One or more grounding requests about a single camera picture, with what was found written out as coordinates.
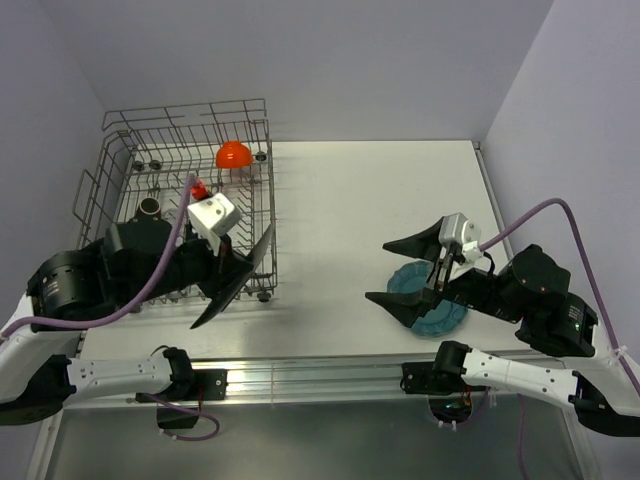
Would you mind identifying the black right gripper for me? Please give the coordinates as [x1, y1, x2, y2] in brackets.
[360, 213, 520, 324]

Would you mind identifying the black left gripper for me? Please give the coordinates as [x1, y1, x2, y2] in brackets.
[121, 222, 253, 306]

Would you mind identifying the teal round plate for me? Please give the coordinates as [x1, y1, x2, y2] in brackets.
[386, 259, 471, 340]

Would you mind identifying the black square floral plate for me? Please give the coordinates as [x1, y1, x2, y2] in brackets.
[190, 224, 274, 329]

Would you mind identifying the clear drinking glass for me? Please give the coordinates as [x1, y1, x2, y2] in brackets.
[161, 208, 177, 225]

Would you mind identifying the brown mug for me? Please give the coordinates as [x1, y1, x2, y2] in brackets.
[134, 197, 161, 220]

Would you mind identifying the orange bowl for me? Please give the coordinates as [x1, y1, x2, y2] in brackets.
[215, 141, 253, 169]

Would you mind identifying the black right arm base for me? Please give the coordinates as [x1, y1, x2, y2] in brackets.
[399, 361, 486, 396]

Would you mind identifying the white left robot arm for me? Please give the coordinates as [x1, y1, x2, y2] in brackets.
[1, 219, 272, 426]

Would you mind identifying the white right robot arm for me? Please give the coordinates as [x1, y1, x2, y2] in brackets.
[365, 213, 639, 437]

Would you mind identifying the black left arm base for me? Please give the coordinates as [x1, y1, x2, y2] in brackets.
[156, 368, 228, 436]

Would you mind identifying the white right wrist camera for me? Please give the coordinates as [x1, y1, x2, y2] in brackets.
[438, 213, 494, 282]

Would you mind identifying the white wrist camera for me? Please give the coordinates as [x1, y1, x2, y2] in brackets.
[438, 213, 494, 282]
[187, 179, 242, 255]

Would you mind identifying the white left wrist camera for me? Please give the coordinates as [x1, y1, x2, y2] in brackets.
[187, 179, 242, 255]

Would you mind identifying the aluminium table front rail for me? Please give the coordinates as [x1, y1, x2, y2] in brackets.
[47, 349, 574, 409]

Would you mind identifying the purple under-table cable loop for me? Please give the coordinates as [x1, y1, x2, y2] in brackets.
[144, 392, 222, 442]

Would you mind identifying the grey wire dish rack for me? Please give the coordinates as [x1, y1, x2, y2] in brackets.
[70, 100, 277, 305]

